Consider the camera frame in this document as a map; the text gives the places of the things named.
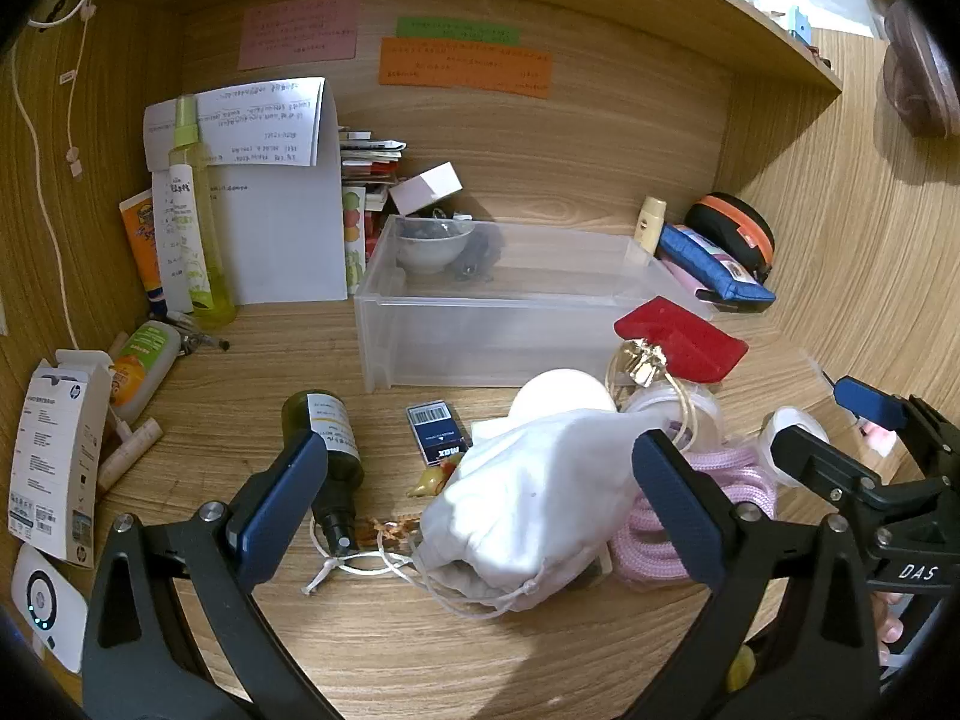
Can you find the dark green glass bottle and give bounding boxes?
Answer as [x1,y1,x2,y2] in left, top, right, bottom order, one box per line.
[282,390,366,557]

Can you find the folded white printed paper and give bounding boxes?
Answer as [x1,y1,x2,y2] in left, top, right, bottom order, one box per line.
[142,76,338,170]

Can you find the person's right hand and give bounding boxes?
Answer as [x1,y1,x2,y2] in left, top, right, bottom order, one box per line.
[874,591,914,665]

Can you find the white ceramic bowl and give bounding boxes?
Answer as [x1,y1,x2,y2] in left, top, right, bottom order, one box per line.
[395,216,475,275]

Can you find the metal keys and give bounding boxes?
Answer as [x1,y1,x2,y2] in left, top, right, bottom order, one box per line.
[150,307,231,357]

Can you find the pink rope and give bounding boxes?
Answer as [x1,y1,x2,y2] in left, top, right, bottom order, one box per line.
[606,444,781,586]

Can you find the small yellow item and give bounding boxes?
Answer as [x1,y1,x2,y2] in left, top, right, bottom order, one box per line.
[724,645,755,695]

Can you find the pale lip balm tube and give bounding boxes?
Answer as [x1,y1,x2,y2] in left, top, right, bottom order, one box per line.
[96,420,164,492]

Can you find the white round cap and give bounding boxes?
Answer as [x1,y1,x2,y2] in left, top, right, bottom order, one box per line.
[754,406,830,488]

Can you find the white printed carton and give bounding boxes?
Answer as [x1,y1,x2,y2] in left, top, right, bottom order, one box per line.
[7,349,113,567]

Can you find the dark blue small box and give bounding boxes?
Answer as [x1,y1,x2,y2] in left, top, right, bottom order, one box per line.
[406,400,473,466]

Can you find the clear tape roll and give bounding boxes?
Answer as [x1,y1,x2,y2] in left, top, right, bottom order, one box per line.
[622,382,725,451]

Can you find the brown object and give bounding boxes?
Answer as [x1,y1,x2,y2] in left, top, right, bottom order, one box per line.
[881,0,960,140]

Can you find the fruit print carton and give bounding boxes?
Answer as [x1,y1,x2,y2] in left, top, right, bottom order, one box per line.
[341,184,391,293]

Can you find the white orange lotion bottle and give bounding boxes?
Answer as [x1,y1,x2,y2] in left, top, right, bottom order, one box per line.
[109,320,183,425]

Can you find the stack of cards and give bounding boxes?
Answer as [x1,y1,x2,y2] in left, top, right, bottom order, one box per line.
[339,131,410,188]

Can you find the green paper note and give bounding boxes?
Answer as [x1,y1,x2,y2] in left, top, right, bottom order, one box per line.
[395,15,522,46]

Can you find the wooden desktop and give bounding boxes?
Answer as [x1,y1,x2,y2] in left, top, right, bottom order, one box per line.
[15,292,931,720]

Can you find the white round lid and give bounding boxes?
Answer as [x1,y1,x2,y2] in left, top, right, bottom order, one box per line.
[510,367,617,428]

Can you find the white string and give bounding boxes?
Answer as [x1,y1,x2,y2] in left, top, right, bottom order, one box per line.
[300,517,421,597]

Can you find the orange sunscreen tube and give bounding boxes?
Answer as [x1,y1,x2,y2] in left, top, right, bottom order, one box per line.
[120,191,167,301]

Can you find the white squeeze tube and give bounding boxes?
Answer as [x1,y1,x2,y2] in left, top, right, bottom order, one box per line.
[154,165,197,314]

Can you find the orange braided cord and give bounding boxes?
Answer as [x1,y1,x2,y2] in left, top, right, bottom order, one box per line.
[358,514,421,550]

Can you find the white cable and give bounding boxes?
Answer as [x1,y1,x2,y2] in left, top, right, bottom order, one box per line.
[11,0,102,350]

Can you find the pink paper note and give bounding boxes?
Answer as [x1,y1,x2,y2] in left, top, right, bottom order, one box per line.
[238,0,359,70]

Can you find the clear plastic storage box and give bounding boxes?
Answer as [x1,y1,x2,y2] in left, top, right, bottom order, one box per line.
[352,214,717,393]

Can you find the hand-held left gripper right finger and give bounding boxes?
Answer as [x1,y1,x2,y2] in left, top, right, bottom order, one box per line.
[622,429,882,720]

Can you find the blue pencil pouch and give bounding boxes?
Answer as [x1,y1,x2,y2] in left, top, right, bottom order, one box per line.
[656,223,777,314]

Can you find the black orange round case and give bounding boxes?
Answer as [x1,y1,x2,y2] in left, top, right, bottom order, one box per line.
[684,193,776,286]

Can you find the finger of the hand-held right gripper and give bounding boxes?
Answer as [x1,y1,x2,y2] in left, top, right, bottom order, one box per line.
[834,376,960,481]
[772,426,880,515]

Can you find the orange paper note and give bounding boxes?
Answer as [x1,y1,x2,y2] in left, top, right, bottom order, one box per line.
[377,37,554,100]

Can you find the white pocket router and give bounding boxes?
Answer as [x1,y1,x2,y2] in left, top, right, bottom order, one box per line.
[10,544,87,676]

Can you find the pink flat item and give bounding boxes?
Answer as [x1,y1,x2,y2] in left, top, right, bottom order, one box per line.
[660,259,713,301]

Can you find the white drawstring pouch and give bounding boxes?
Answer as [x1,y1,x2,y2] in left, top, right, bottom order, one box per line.
[412,409,650,620]

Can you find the beige cylindrical bottle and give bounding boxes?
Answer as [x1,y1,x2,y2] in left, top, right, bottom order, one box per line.
[636,196,668,260]

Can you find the small white box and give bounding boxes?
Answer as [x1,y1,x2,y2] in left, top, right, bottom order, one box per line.
[388,162,463,217]

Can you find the red card holder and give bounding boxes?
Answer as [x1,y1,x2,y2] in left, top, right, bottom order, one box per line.
[613,296,751,385]

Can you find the yellow-green spray bottle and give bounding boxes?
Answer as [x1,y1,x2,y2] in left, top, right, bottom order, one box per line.
[171,94,237,329]

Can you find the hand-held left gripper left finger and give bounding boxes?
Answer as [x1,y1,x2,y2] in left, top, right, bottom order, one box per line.
[81,431,346,720]

